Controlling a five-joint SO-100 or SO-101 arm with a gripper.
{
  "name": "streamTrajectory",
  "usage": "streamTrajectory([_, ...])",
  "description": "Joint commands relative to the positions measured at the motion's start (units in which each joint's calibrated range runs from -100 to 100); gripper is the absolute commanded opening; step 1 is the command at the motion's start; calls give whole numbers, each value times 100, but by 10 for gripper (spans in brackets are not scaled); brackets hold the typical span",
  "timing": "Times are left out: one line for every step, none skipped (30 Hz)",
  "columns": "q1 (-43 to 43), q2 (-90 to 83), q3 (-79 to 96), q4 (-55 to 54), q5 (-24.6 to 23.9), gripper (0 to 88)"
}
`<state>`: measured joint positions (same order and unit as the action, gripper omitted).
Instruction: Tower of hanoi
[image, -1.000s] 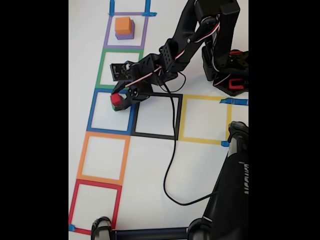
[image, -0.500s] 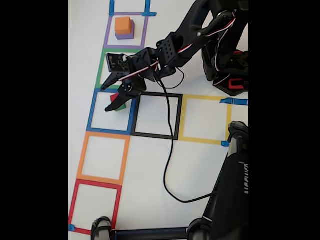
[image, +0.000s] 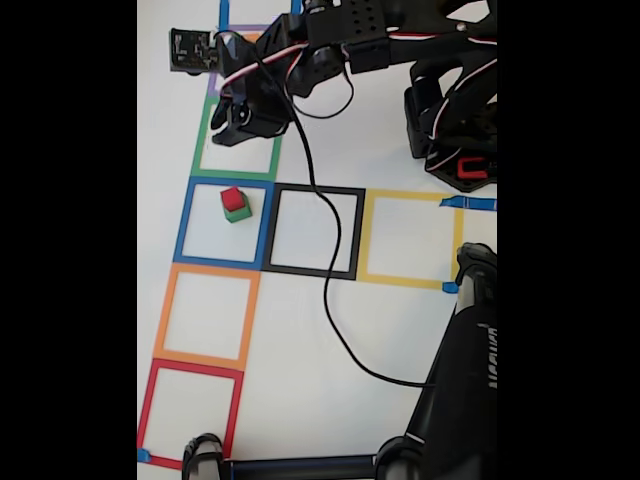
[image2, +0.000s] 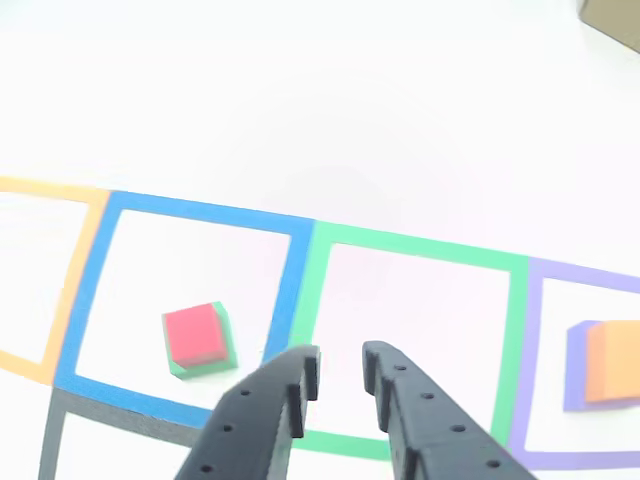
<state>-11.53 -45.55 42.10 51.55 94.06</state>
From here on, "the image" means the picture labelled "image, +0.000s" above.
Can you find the green cube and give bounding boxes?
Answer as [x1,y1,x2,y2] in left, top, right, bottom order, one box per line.
[222,195,252,224]

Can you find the black tripod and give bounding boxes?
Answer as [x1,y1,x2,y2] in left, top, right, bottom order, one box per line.
[181,242,498,480]

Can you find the purple square frame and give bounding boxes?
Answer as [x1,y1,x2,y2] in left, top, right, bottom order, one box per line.
[206,23,274,100]

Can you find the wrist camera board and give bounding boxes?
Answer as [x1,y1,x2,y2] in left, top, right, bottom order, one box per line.
[168,27,220,76]

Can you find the blue square frame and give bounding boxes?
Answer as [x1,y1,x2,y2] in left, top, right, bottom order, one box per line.
[172,177,276,271]

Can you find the black square frame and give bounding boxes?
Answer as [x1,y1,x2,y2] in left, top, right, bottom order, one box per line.
[260,182,367,281]

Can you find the black cable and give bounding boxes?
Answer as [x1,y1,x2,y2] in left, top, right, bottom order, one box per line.
[214,29,439,389]

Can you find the yellow square frame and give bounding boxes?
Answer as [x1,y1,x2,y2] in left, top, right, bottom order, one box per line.
[357,188,465,291]

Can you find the orange square frame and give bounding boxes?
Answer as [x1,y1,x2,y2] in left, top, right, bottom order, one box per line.
[153,262,262,372]

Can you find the red square frame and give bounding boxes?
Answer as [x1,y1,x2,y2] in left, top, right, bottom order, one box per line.
[137,357,245,471]

